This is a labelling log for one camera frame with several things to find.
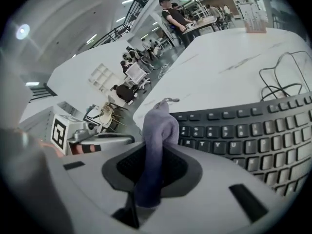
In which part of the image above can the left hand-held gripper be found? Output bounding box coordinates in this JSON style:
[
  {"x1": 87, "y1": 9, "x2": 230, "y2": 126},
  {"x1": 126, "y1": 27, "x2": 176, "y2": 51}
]
[{"x1": 50, "y1": 114, "x2": 136, "y2": 157}]

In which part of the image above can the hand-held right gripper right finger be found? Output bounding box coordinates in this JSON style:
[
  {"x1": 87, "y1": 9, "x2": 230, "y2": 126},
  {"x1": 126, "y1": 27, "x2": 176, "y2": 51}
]
[{"x1": 133, "y1": 144, "x2": 289, "y2": 234}]

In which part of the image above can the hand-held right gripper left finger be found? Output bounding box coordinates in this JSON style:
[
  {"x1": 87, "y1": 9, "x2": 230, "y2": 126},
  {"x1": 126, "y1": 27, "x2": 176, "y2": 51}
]
[{"x1": 45, "y1": 141, "x2": 147, "y2": 230}]

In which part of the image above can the black keyboard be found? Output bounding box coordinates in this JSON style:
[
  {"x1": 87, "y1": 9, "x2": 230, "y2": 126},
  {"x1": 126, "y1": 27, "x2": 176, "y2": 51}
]
[{"x1": 168, "y1": 91, "x2": 312, "y2": 197}]

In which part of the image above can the grey-purple cloth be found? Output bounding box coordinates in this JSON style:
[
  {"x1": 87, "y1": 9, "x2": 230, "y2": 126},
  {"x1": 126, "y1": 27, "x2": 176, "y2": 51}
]
[{"x1": 134, "y1": 97, "x2": 181, "y2": 208}]

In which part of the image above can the wooden chair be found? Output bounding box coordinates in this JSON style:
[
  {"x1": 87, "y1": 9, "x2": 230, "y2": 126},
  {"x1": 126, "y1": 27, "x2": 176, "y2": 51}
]
[{"x1": 98, "y1": 101, "x2": 129, "y2": 133}]

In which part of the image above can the white cubby shelf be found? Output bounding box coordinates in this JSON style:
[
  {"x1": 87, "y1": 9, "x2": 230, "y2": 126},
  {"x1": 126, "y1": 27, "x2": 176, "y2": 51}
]
[{"x1": 88, "y1": 62, "x2": 120, "y2": 93}]

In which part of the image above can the white mesh chair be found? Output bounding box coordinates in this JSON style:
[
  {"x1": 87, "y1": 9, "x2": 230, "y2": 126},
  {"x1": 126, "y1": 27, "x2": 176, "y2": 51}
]
[{"x1": 125, "y1": 62, "x2": 151, "y2": 89}]

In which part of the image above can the round ceiling lamp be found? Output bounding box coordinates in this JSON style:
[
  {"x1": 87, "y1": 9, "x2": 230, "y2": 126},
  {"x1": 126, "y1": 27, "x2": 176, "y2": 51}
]
[{"x1": 15, "y1": 23, "x2": 31, "y2": 40}]

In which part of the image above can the black stair railing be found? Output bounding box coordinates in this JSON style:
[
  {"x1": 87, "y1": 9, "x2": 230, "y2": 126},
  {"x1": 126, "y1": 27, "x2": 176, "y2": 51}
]
[{"x1": 89, "y1": 0, "x2": 163, "y2": 50}]

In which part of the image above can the wooden work table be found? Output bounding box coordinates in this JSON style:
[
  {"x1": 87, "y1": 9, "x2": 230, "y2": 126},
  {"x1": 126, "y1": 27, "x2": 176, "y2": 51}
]
[{"x1": 182, "y1": 17, "x2": 218, "y2": 36}]

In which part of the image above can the orange-based sign stand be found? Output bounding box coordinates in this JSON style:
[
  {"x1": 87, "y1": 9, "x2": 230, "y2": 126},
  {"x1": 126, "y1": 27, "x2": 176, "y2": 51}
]
[{"x1": 237, "y1": 2, "x2": 268, "y2": 34}]

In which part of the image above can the black cable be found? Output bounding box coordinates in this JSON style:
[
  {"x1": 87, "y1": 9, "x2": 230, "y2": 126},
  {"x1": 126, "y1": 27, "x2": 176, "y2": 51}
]
[{"x1": 258, "y1": 50, "x2": 312, "y2": 102}]

